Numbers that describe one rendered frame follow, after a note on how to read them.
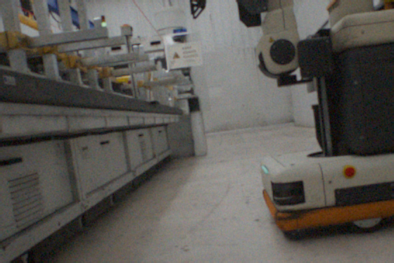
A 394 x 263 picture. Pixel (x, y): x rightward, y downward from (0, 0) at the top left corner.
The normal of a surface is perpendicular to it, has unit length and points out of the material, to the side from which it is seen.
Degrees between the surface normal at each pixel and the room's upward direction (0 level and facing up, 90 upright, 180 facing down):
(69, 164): 90
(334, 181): 90
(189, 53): 90
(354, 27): 90
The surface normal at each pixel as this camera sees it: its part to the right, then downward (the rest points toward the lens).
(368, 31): 0.02, 0.09
